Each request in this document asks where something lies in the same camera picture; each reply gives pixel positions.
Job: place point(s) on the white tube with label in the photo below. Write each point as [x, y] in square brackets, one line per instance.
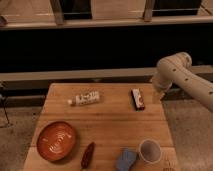
[84, 99]

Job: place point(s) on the black whiteboard eraser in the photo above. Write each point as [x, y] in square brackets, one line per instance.
[137, 99]

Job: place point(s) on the orange plate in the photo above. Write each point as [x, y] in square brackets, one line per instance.
[56, 141]

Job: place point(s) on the blue sponge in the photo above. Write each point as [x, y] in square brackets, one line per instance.
[126, 160]

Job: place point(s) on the dark red utensil handle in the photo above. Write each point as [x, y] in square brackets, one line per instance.
[87, 156]

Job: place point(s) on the metal railing beam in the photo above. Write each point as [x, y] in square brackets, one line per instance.
[77, 74]

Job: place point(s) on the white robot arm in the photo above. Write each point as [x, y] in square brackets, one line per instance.
[174, 70]

